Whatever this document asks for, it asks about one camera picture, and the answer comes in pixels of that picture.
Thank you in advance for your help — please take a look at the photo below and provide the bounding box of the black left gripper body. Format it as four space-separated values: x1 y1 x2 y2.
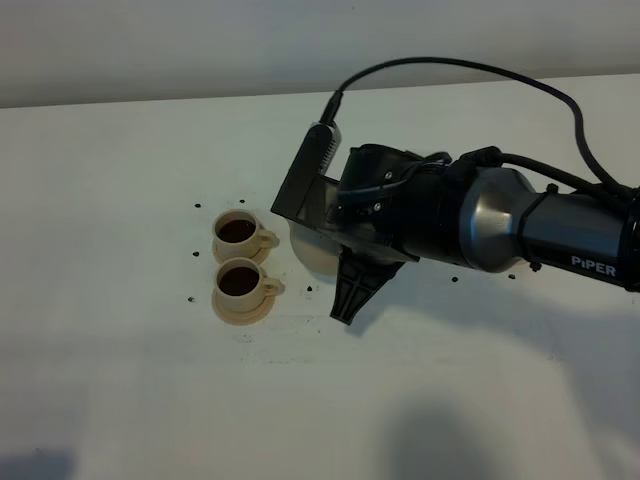
325 144 470 263

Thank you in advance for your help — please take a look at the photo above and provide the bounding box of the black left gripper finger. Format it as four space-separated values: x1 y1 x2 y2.
330 249 401 325

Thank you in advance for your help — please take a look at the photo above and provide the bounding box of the beige ceramic teapot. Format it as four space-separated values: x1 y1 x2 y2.
289 222 340 276

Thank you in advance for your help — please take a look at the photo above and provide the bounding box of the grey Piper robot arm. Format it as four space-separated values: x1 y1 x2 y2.
326 144 639 324

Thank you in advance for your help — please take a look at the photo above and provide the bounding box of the beige far cup saucer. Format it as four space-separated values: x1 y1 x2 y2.
212 240 271 264

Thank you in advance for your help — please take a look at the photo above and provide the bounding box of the beige cup saucer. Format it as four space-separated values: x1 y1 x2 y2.
212 240 271 264
211 290 275 326

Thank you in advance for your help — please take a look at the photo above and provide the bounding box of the beige near cup saucer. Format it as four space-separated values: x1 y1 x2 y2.
211 290 275 326

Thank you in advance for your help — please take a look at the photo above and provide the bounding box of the beige near teacup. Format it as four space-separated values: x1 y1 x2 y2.
215 257 285 311

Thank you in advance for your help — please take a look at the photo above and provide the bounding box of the beige teacup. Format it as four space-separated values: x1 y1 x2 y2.
212 209 279 259
215 257 285 311

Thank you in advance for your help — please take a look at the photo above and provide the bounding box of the beige far teacup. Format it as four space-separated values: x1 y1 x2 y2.
212 209 279 259

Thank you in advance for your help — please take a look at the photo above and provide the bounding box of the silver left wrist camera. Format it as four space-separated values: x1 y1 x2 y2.
270 122 341 234

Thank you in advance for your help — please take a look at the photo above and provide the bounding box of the black cable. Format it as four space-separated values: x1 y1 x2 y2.
319 56 640 201

